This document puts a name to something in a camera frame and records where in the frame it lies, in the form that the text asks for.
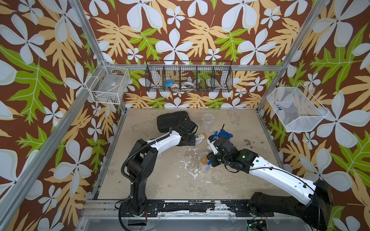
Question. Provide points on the toothpaste tube top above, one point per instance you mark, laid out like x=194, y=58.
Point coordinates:
x=198, y=141

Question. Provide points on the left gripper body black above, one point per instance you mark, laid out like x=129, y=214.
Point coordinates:
x=191, y=140

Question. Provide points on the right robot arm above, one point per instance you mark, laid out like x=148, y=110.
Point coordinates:
x=308, y=200

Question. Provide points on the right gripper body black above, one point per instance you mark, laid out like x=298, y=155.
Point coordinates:
x=215, y=159

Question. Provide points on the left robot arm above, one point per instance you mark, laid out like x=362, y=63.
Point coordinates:
x=140, y=163

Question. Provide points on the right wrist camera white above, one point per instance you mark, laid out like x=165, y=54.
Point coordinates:
x=211, y=147

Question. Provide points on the black plastic tool case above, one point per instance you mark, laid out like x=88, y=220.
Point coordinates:
x=170, y=120

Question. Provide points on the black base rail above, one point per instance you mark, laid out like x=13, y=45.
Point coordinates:
x=153, y=208

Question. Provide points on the white wire basket left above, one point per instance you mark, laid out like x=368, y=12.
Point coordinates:
x=107, y=84

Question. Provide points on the blue tape roll in basket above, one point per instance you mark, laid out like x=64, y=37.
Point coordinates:
x=169, y=83

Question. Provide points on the clear cup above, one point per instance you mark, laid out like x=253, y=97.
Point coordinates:
x=207, y=122
x=204, y=168

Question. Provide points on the white tape roll in basket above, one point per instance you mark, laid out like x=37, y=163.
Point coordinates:
x=188, y=85

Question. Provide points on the blue lid upper right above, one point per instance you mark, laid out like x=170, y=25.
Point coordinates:
x=223, y=134

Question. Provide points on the white mesh basket right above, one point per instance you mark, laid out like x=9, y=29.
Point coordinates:
x=297, y=108

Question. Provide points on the black wire basket back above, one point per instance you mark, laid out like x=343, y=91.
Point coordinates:
x=208, y=76

